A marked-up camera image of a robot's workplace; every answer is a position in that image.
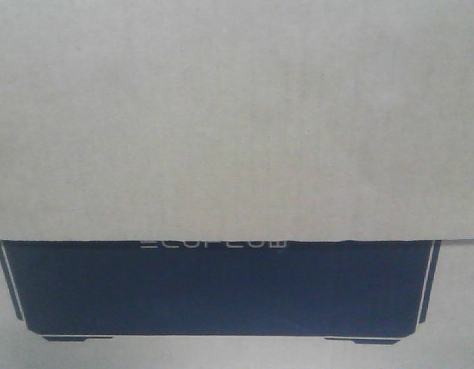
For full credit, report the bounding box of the brown EcoFlow cardboard box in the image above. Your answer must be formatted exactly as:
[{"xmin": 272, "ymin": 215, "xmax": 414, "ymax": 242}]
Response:
[{"xmin": 0, "ymin": 1, "xmax": 474, "ymax": 368}]

